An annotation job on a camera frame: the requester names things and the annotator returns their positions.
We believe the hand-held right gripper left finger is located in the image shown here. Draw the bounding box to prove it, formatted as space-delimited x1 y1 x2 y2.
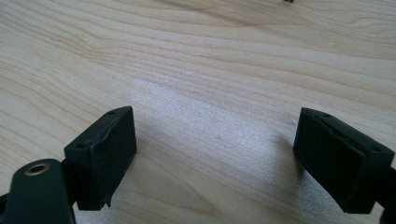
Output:
64 105 138 212

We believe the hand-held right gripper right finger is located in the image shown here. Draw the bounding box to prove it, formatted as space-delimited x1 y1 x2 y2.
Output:
292 106 396 215

